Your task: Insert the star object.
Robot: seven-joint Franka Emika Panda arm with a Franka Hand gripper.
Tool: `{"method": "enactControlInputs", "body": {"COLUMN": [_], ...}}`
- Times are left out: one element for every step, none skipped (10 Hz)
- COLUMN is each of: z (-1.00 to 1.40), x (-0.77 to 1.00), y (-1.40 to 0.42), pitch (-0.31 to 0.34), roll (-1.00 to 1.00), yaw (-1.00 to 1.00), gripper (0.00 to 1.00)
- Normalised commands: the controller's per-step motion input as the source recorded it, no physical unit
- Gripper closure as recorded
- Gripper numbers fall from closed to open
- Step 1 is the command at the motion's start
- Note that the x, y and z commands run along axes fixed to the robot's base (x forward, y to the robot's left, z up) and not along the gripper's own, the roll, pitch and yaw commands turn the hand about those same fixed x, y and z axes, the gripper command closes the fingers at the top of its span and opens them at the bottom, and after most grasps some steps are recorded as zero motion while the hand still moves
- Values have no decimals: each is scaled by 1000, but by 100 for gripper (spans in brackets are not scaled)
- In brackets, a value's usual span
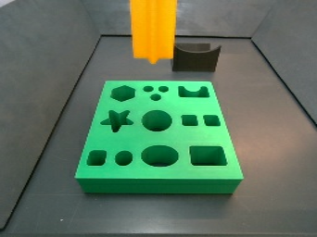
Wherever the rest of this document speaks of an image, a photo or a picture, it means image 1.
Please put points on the orange star-shaped peg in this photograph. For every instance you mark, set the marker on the orange star-shaped peg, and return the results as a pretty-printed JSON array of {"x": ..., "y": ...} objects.
[{"x": 153, "y": 29}]

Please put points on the green shape-sorting block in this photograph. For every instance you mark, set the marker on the green shape-sorting block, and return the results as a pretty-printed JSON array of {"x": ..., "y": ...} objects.
[{"x": 158, "y": 140}]

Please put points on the black curved holder block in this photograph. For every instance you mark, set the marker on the black curved holder block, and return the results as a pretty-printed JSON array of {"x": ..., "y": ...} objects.
[{"x": 195, "y": 57}]

